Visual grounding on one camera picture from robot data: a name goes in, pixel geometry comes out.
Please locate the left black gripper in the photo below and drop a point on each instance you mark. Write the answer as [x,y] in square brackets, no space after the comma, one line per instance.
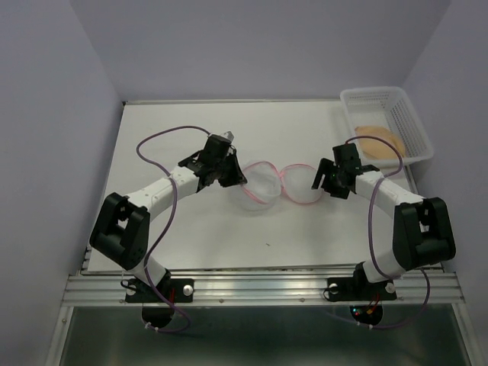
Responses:
[237,177]

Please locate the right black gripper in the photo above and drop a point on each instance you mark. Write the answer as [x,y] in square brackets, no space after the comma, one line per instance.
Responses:
[325,165]

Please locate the white mesh laundry bag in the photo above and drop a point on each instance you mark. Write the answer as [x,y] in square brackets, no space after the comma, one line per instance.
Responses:
[266,185]

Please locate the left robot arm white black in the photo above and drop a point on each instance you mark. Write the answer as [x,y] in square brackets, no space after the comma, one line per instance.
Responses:
[121,231]

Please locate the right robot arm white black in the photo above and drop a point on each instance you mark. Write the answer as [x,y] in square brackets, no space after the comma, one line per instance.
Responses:
[422,233]

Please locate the white plastic basket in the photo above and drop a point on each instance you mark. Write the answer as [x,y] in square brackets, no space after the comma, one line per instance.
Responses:
[388,107]

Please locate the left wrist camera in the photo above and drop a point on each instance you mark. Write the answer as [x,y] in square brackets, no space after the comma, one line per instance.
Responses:
[229,136]

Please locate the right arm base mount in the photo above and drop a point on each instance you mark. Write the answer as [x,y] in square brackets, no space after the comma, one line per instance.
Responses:
[356,288]

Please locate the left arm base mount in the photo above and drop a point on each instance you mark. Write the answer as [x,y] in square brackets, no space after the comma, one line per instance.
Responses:
[177,290]

